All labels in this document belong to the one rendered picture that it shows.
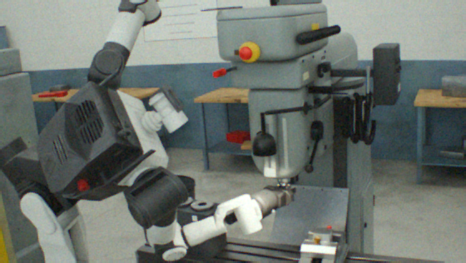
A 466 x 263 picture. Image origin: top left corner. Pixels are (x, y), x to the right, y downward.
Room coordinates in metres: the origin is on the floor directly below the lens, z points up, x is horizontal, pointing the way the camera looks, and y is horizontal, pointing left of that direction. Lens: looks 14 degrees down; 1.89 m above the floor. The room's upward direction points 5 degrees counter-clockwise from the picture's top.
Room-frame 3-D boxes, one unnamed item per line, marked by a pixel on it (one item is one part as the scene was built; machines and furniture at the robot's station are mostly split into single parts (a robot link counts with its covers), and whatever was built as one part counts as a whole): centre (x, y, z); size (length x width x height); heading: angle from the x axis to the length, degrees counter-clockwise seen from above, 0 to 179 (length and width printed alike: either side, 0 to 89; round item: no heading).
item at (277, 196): (1.58, -0.11, 1.24); 0.13 x 0.12 x 0.10; 51
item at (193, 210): (1.81, 0.18, 1.06); 0.22 x 0.12 x 0.20; 59
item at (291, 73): (1.69, -0.19, 1.68); 0.34 x 0.24 x 0.10; 154
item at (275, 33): (1.66, -0.18, 1.81); 0.47 x 0.26 x 0.16; 154
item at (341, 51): (2.10, -0.39, 1.66); 0.80 x 0.23 x 0.20; 154
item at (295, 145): (1.65, -0.17, 1.47); 0.21 x 0.19 x 0.32; 64
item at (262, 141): (1.42, -0.09, 1.49); 0.07 x 0.07 x 0.06
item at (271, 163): (1.55, -0.12, 1.45); 0.04 x 0.04 x 0.21; 64
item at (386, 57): (1.77, -0.60, 1.62); 0.20 x 0.09 x 0.21; 154
